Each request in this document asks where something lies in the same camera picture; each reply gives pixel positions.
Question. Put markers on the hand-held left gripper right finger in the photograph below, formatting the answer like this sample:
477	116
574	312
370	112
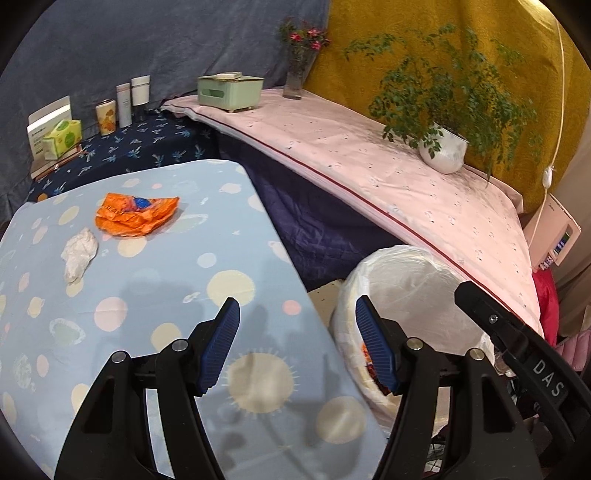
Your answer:
374	346

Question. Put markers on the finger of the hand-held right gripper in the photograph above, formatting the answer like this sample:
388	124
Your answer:
521	346

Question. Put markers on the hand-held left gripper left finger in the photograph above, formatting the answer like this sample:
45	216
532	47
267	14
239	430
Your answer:
221	346

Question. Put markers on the trash bin with white bag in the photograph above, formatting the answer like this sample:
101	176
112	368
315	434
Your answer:
406	286

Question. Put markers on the red cloth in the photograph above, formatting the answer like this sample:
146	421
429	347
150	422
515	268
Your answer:
547	300

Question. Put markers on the pink fabric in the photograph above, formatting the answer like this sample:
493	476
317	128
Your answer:
577	350

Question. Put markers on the light blue dotted tablecloth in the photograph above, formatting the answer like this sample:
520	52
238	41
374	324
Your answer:
161	277

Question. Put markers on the pink device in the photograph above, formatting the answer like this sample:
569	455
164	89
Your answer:
549	221

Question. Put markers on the orange crumpled plastic bag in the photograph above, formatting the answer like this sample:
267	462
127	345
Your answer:
136	217

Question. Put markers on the white crumpled tissue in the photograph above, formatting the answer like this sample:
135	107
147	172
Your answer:
79	254

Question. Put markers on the pink cloth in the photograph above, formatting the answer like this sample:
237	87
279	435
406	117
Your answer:
369	175

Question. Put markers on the potted plant in white pot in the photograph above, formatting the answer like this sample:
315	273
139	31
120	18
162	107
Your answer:
443	147

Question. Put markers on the navy printed cloth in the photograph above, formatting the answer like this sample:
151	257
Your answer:
138	143

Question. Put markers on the orange pencil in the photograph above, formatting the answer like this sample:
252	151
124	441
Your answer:
60	165

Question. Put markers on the green tissue box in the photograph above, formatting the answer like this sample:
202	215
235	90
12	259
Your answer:
228	92

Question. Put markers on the yellow printed can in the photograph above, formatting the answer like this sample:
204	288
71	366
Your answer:
106	117

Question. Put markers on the white slim bottle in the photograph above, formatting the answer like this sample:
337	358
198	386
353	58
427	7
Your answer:
123	106

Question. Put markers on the green tissue pack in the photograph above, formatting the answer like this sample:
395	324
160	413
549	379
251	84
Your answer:
64	136

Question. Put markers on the white tumbler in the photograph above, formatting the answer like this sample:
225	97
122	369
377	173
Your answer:
140	94

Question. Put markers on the glass vase with pink flowers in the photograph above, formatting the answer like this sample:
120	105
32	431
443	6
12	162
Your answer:
294	83

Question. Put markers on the white cardboard box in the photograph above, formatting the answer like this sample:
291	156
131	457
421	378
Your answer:
41	134

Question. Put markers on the yellow blanket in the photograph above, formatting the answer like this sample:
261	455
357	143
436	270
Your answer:
498	27

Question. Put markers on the blue-grey blanket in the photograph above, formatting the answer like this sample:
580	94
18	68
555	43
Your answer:
138	37

